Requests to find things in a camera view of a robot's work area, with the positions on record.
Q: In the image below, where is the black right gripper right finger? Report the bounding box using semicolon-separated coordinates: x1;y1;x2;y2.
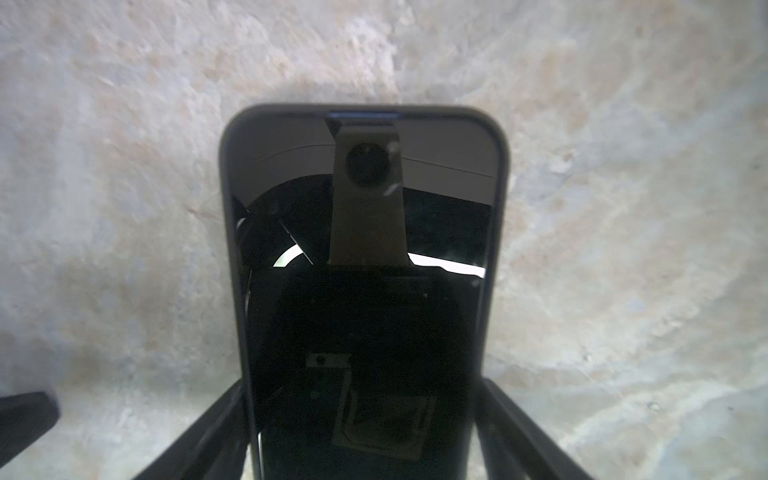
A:
475;378;591;480

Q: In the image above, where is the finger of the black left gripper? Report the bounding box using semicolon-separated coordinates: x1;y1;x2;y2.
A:
0;392;60;467

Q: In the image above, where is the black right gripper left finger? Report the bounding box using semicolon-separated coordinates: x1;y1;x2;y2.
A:
136;381;249;480

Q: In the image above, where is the black phone case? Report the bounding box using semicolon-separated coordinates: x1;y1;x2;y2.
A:
218;103;511;480

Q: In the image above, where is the blue edged phone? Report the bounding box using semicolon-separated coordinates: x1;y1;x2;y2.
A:
230;112;499;480

